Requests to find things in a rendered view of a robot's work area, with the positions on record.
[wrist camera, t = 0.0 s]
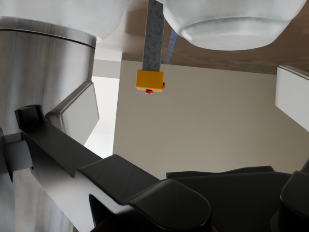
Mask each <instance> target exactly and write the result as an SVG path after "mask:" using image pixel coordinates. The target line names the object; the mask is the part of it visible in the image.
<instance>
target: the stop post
mask: <svg viewBox="0 0 309 232"><path fill-rule="evenodd" d="M164 24H165V18H164V14H163V4H162V3H160V2H158V1H156V0H149V2H148V12H147V22H146V32H145V41H144V51H143V65H142V70H137V77H136V88H137V89H138V90H144V91H154V92H162V87H163V80H164V79H163V78H164V72H160V63H161V53H162V43H163V34H164Z"/></svg>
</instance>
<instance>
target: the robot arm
mask: <svg viewBox="0 0 309 232"><path fill-rule="evenodd" d="M156 1H158V2H160V3H162V4H163V14H164V18H165V19H166V21H167V22H168V23H169V24H170V26H171V27H172V28H173V29H174V31H175V32H176V33H177V34H178V35H180V36H181V37H183V38H185V39H186V40H187V41H189V42H190V43H191V44H193V45H195V46H198V47H201V48H205V49H212V50H226V51H232V50H246V49H253V48H258V47H263V46H266V45H268V44H270V43H272V42H273V41H274V40H275V39H276V38H277V37H278V36H279V35H280V34H281V33H282V32H283V30H284V29H285V28H286V27H287V25H288V24H289V23H290V22H291V20H292V19H294V18H295V17H296V16H297V14H298V13H299V12H300V11H301V9H302V7H303V6H304V4H305V2H306V1H307V0H156ZM127 3H128V0H0V232H73V227H74V226H75V227H76V229H77V230H78V231H79V232H309V158H308V160H307V162H306V163H305V164H304V166H303V167H302V169H301V170H300V171H297V170H296V171H295V172H293V174H288V173H283V172H275V171H274V170H273V168H272V167H271V166H258V167H244V168H239V169H234V170H230V171H226V172H221V173H213V172H200V171H182V172H168V173H166V179H163V180H159V179H158V178H156V177H154V176H153V175H151V174H149V173H147V172H146V171H144V170H142V169H141V168H139V167H137V166H136V165H134V164H132V163H131V162H129V161H127V160H126V159H124V158H122V157H120V156H119V155H116V154H113V155H111V156H108V157H106V158H101V157H100V156H99V155H97V154H96V153H94V152H93V151H91V150H89V149H88V148H86V147H85V146H84V145H85V143H86V141H87V140H88V138H89V136H90V135H91V133H92V131H93V129H94V128H95V126H96V124H97V122H98V121H99V119H100V117H99V111H98V105H97V98H96V92H95V87H94V82H92V72H93V65H94V57H95V50H96V43H100V42H102V41H103V40H104V39H106V38H107V37H108V36H109V35H110V34H111V33H113V32H114V31H115V30H116V28H117V27H118V26H119V24H120V21H121V17H122V15H123V12H124V10H125V8H126V5H127ZM275 105H276V106H277V107H278V108H279V109H281V110H282V111H283V112H285V113H286V114H287V115H288V116H290V117H291V118H292V119H293V120H294V121H296V122H297V123H298V124H300V125H301V126H302V127H303V128H305V129H306V130H307V131H309V73H308V72H305V71H303V70H300V69H297V68H295V67H292V66H290V65H287V64H285V65H279V67H278V68H277V83H276V98H275Z"/></svg>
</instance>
